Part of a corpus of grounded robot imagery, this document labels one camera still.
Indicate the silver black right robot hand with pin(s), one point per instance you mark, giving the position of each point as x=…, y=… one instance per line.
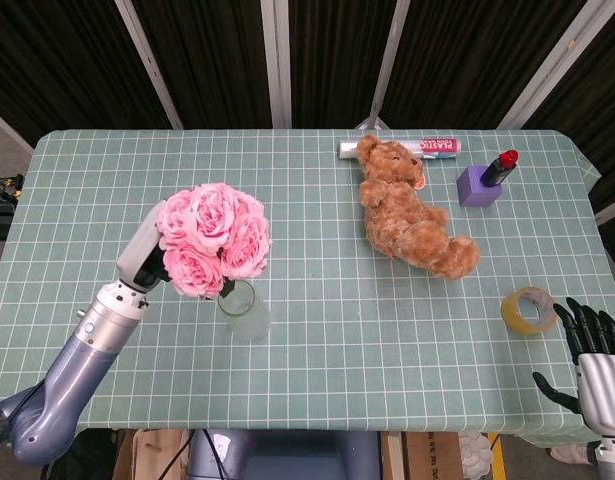
x=602, y=390

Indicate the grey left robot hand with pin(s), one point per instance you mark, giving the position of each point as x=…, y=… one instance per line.
x=137, y=255

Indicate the pink rose bouquet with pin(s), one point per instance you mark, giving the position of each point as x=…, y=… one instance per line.
x=207, y=220

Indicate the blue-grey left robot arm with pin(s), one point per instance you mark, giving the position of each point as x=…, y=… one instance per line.
x=82, y=360

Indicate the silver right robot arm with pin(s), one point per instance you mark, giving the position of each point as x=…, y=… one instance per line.
x=614, y=460

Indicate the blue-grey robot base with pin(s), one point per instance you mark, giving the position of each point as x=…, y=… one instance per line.
x=287, y=460

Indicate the transparent textured glass vase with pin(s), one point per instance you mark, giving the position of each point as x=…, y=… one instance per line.
x=248, y=325

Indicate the green checked tablecloth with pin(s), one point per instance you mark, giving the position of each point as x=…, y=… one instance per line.
x=337, y=350

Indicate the yellow adhesive tape roll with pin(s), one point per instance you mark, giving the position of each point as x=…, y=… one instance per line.
x=512, y=316

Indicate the brown cardboard box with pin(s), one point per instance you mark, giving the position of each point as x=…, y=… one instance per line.
x=147, y=457
x=432, y=457

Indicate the black pleated curtain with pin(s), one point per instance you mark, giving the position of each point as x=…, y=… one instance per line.
x=222, y=55

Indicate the light wooden plank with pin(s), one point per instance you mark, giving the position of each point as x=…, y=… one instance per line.
x=393, y=457

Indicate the purple foam block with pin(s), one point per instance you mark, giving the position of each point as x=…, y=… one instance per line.
x=474, y=194

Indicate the red lipstick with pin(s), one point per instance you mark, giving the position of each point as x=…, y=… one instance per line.
x=494, y=172

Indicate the brown plush teddy bear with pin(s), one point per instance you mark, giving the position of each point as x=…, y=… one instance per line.
x=402, y=220

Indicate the white frame post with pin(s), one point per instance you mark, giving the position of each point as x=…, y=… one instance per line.
x=276, y=65
x=387, y=65
x=147, y=60
x=552, y=60

